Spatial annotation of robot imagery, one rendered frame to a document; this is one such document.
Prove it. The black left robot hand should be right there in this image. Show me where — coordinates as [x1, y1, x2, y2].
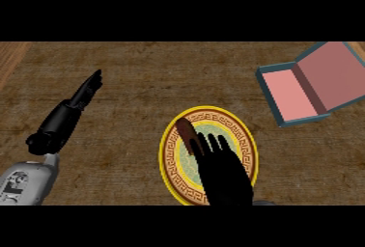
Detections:
[23, 69, 103, 156]

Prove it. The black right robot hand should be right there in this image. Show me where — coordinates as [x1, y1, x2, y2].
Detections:
[174, 117, 255, 206]

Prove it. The yellow rimmed patterned plate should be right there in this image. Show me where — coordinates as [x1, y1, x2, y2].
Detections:
[156, 105, 261, 206]

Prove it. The pink and teal cardboard box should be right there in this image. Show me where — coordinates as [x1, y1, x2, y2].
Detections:
[255, 41, 365, 128]

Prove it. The brown textured table mat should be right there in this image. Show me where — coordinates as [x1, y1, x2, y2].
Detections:
[0, 41, 365, 206]

